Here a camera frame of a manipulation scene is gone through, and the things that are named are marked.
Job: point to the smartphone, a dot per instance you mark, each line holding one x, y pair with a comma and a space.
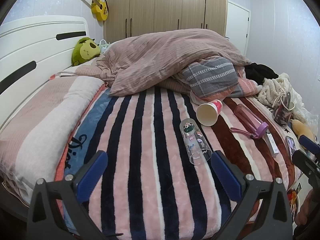
290, 145

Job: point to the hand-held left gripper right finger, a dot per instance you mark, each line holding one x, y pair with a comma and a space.
225, 177

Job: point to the long white box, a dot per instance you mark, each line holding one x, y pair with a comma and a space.
272, 143

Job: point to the pink and white pillow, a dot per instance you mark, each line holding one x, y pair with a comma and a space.
42, 127

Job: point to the green plush toy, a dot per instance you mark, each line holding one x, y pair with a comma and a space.
85, 51

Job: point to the grey patterned pillow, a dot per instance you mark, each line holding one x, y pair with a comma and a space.
212, 76

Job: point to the dark printed mug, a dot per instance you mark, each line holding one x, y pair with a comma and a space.
282, 111

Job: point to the striped pink and navy blanket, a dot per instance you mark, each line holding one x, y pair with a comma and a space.
150, 155

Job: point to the pink striped duvet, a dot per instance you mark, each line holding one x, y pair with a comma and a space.
160, 57

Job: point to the white and pink paper cup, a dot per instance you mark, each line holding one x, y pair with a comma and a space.
208, 112

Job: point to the white and green bag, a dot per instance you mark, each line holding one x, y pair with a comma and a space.
103, 46

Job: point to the pink bottle with purple lid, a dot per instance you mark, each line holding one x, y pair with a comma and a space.
247, 120

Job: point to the person's right hand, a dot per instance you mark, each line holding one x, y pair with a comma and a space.
306, 208

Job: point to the cream fleece garment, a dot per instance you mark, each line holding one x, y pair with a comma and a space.
271, 90

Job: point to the white bed headboard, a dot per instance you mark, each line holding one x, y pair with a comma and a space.
32, 52

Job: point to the wooden wardrobe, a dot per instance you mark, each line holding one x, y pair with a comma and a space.
165, 7

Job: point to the black garment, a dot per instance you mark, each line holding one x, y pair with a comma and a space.
261, 72

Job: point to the yellow plush toy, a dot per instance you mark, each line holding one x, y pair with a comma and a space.
302, 128

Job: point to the yellow ukulele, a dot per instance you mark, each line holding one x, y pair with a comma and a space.
98, 7

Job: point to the white door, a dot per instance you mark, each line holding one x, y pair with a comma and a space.
237, 25

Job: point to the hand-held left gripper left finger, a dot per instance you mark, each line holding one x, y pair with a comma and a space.
91, 177

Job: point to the clear glass cup with stickers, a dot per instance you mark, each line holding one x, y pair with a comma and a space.
193, 142

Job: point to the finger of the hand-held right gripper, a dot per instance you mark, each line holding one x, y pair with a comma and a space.
305, 163
308, 143

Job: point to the clear plastic bag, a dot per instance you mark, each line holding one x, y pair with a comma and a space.
303, 107

